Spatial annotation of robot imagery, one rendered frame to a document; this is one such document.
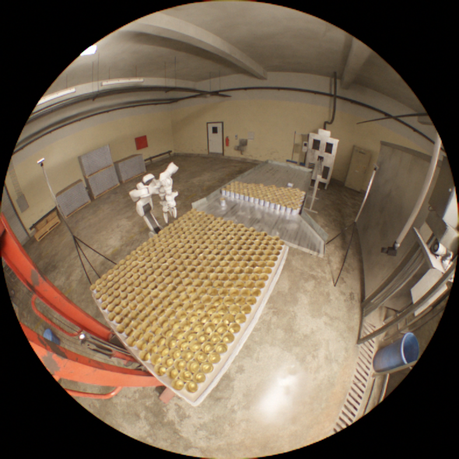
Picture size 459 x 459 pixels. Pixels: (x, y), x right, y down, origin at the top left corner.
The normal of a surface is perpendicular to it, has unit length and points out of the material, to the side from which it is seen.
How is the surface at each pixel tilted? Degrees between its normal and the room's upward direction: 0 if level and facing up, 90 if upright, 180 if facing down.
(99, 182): 91
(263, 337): 0
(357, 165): 90
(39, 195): 90
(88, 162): 88
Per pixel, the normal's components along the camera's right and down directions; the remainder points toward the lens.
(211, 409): -0.01, -0.78
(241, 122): -0.51, 0.55
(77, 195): 0.83, 0.37
